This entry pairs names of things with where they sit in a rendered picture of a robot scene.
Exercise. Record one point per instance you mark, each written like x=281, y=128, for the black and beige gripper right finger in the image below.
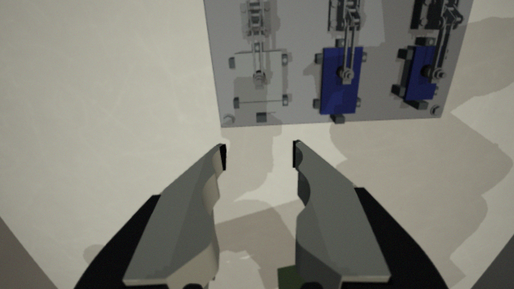
x=346, y=240

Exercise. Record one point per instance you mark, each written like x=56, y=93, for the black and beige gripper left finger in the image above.
x=171, y=240

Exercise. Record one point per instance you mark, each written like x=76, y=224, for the toggle clamp with red handle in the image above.
x=428, y=15
x=342, y=14

